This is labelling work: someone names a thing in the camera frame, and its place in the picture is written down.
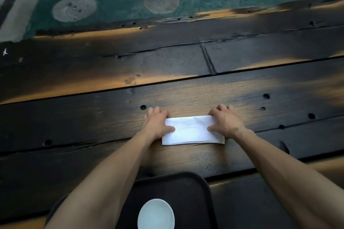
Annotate black plastic tray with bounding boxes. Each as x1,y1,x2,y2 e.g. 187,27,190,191
44,172,218,229

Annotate person's left hand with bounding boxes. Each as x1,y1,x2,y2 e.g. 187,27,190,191
141,106,176,141

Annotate white round plate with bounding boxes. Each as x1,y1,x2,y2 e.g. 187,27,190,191
137,199,175,229

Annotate person's right forearm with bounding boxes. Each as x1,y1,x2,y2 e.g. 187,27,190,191
233,128,344,229

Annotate green rug with round patterns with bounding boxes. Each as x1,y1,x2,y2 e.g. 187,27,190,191
23,0,344,40

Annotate person's left forearm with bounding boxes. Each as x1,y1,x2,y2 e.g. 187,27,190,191
44,131,161,229

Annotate white napkin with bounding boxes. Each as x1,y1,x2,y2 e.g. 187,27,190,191
161,115,225,146

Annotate person's right hand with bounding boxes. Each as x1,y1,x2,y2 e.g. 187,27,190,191
207,104,247,140

